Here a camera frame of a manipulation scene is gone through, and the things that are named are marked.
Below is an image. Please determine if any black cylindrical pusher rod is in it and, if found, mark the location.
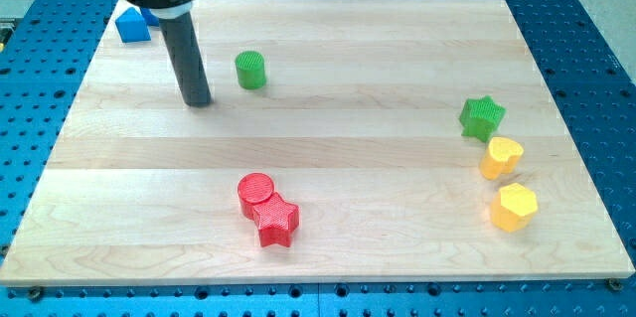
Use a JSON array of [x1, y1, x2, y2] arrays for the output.
[[159, 13, 213, 107]]

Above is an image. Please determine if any red cylinder block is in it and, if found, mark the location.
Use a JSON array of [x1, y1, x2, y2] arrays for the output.
[[237, 172, 274, 220]]

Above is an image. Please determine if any yellow hexagon block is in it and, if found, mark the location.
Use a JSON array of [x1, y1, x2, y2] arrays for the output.
[[490, 183, 539, 233]]

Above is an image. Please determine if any light wooden board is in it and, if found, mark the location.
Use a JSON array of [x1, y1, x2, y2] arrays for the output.
[[1, 0, 634, 286]]

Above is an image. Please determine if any blue triangular block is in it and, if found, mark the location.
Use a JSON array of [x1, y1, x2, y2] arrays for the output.
[[115, 7, 151, 43]]

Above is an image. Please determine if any green cylinder block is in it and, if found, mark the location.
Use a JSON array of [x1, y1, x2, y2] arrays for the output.
[[235, 51, 266, 89]]

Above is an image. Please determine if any blue block behind rod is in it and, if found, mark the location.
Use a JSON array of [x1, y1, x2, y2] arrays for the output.
[[140, 7, 159, 27]]

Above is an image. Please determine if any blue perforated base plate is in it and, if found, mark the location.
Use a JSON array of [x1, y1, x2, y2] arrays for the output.
[[1, 0, 635, 316]]

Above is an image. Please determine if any green star block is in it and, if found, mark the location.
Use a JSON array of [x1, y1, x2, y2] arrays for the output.
[[459, 95, 506, 143]]

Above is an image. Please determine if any yellow heart block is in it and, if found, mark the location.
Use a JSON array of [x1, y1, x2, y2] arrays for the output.
[[479, 137, 525, 180]]

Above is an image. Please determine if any red star block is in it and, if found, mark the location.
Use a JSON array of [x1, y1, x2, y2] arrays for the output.
[[252, 193, 300, 247]]

